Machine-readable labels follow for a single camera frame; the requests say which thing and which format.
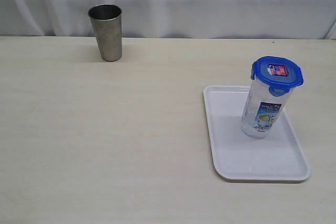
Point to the clear plastic jar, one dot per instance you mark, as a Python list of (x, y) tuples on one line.
[(262, 108)]

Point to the stainless steel cup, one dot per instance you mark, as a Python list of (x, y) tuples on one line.
[(106, 20)]

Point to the blue plastic lid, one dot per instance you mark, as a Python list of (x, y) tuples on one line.
[(279, 74)]

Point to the white backdrop curtain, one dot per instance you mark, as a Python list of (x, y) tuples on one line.
[(303, 19)]

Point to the white plastic tray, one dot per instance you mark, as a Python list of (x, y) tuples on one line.
[(278, 158)]

